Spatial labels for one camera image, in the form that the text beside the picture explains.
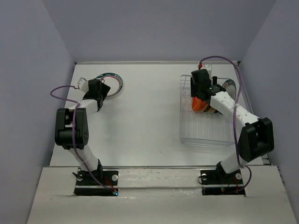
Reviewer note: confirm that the clear wire dish rack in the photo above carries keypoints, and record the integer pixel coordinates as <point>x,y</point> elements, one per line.
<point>201,127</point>

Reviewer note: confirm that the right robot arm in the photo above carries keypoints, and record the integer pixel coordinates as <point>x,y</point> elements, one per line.
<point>253,135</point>

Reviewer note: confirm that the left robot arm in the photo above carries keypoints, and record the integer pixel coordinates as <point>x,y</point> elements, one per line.
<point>71,126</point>

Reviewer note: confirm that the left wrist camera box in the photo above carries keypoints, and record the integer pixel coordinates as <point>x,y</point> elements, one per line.
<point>83,84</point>

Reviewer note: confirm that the cream floral plate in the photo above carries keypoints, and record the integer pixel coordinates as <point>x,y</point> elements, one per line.
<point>205,110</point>

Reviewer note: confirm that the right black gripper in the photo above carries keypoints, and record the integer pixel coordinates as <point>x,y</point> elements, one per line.
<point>194,88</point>

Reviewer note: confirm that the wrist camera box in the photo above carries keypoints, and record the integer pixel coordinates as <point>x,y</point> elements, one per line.
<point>83,84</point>
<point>207,67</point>

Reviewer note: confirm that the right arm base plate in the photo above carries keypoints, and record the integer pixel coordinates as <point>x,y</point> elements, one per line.
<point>229,184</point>

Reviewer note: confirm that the white plate teal lettered rim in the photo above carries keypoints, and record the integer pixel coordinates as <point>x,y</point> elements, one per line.
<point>230,87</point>

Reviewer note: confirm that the orange plate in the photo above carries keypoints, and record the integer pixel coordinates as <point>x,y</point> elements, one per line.
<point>198,105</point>

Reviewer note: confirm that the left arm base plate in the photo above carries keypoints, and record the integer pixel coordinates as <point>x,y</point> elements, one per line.
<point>86,186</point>

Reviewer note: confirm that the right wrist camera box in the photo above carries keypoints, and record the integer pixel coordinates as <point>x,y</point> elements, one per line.
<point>207,67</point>

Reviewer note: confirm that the yellow brown patterned plate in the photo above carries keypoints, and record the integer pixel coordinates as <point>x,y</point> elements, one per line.
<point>212,110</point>

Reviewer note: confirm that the white plate green rim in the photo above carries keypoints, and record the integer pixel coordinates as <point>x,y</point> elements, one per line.
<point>114,81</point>

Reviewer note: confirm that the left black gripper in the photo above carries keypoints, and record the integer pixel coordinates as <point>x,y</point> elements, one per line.
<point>104,90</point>

